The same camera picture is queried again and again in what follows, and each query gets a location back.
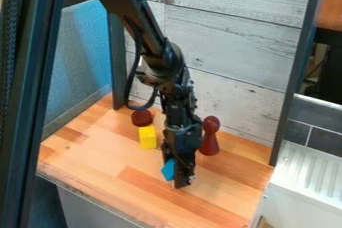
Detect red round block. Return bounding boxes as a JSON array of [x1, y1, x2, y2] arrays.
[[129, 108, 154, 128]]

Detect blue block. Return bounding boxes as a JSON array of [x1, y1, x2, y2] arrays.
[[160, 157, 180, 182]]

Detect red toy pawn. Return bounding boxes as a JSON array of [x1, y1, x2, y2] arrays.
[[197, 115, 222, 157]]

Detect toy sink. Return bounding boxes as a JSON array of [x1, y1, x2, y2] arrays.
[[259, 92, 342, 228]]

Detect yellow block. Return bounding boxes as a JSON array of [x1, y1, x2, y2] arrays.
[[137, 125, 159, 150]]

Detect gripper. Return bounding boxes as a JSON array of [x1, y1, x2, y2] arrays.
[[160, 104, 205, 190]]

